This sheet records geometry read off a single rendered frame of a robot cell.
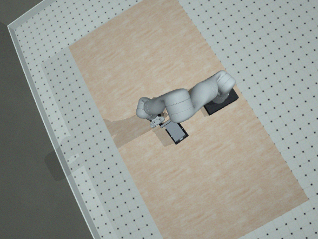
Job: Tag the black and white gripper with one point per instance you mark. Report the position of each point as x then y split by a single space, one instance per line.
156 120

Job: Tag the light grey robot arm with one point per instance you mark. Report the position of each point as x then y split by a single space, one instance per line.
180 105

